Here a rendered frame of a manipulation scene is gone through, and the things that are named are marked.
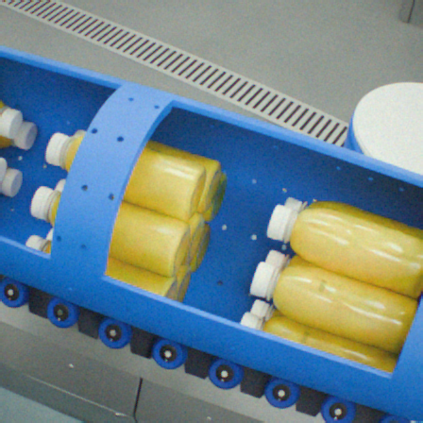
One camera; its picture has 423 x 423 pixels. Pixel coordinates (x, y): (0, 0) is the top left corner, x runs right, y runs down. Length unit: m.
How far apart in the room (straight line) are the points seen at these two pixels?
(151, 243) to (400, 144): 0.49
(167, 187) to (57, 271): 0.16
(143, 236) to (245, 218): 0.23
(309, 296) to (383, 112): 0.49
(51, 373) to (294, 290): 0.39
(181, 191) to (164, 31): 2.35
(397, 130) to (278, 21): 2.15
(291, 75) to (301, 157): 2.07
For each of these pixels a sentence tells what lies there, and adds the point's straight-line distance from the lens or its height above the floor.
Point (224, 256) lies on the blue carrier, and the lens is 1.20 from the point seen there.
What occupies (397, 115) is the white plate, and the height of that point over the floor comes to 1.04.
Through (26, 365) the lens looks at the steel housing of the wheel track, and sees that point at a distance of 1.24.
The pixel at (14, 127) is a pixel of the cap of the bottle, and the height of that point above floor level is 1.10.
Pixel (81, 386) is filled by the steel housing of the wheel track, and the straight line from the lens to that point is 1.21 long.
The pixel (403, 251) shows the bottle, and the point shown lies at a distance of 0.99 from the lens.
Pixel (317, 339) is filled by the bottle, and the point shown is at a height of 1.07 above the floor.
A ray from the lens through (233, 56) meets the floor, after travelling 3.24.
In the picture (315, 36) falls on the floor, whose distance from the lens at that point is 3.44.
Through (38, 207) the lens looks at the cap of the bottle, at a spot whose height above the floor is 1.11.
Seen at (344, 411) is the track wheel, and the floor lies 0.97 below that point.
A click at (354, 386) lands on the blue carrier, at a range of 0.98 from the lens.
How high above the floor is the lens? 1.87
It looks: 46 degrees down
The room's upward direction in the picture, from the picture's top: 8 degrees clockwise
